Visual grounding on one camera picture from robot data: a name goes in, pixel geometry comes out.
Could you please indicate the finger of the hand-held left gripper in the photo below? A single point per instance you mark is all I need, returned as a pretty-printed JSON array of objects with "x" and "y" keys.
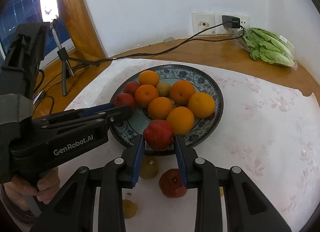
[
  {"x": 100, "y": 108},
  {"x": 117, "y": 115}
]

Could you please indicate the orange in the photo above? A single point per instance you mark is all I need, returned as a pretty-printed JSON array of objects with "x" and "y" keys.
[
  {"x": 148, "y": 78},
  {"x": 146, "y": 95},
  {"x": 182, "y": 91},
  {"x": 160, "y": 108},
  {"x": 201, "y": 104},
  {"x": 180, "y": 119}
]

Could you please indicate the small grey tripod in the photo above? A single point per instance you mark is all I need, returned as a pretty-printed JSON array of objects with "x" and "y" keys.
[{"x": 63, "y": 56}]

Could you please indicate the red apple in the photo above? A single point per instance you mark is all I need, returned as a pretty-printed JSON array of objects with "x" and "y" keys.
[
  {"x": 124, "y": 101},
  {"x": 171, "y": 184},
  {"x": 131, "y": 88},
  {"x": 158, "y": 134}
]

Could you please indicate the person's left hand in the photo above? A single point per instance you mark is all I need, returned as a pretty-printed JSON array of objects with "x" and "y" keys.
[{"x": 48, "y": 187}]

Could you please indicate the bright light panel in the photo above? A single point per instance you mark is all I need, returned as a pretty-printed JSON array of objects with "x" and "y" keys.
[{"x": 49, "y": 4}]

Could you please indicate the dark blue window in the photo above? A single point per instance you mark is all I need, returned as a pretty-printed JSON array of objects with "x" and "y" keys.
[{"x": 25, "y": 4}]

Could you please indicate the wooden window frame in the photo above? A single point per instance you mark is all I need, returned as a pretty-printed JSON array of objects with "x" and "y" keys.
[{"x": 82, "y": 21}]

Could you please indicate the white floral tablecloth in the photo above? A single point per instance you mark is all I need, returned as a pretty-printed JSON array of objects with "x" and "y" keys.
[{"x": 262, "y": 134}]

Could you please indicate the small white device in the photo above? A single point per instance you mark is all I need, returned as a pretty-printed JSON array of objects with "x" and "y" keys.
[{"x": 38, "y": 96}]

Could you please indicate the blue patterned ceramic plate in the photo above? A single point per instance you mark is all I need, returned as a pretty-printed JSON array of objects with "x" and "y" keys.
[{"x": 207, "y": 128}]

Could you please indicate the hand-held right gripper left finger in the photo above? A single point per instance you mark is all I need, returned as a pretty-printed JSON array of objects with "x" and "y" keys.
[{"x": 138, "y": 161}]

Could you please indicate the bagged romaine lettuce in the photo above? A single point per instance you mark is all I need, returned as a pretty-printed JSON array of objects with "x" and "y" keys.
[{"x": 270, "y": 48}]

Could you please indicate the small clear plastic piece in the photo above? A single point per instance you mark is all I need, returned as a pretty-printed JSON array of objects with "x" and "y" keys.
[{"x": 169, "y": 39}]

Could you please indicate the black charger plug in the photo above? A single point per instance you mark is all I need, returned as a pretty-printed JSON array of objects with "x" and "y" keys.
[{"x": 231, "y": 21}]

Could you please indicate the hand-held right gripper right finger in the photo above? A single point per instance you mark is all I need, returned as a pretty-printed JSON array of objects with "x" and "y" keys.
[{"x": 180, "y": 161}]

